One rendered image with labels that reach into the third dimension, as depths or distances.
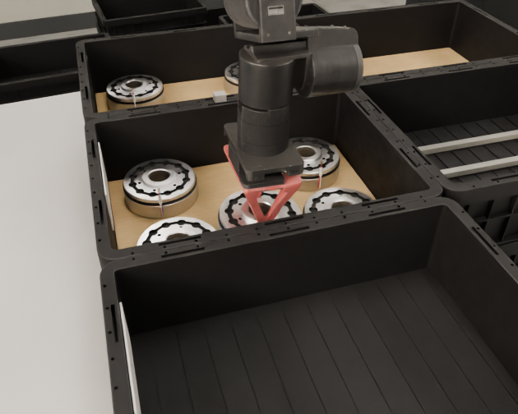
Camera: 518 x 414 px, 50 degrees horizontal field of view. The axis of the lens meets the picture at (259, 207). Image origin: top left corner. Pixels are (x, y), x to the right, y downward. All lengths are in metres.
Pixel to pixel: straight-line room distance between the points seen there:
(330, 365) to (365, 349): 0.04
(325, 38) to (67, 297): 0.54
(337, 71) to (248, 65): 0.09
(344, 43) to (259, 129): 0.12
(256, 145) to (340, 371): 0.25
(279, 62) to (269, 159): 0.10
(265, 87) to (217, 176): 0.31
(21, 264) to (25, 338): 0.15
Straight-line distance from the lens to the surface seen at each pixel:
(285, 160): 0.59
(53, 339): 0.83
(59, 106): 1.39
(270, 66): 0.55
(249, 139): 0.59
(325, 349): 0.62
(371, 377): 0.61
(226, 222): 0.66
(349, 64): 0.59
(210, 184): 0.83
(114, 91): 1.06
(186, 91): 1.09
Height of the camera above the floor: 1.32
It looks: 39 degrees down
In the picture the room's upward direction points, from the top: straight up
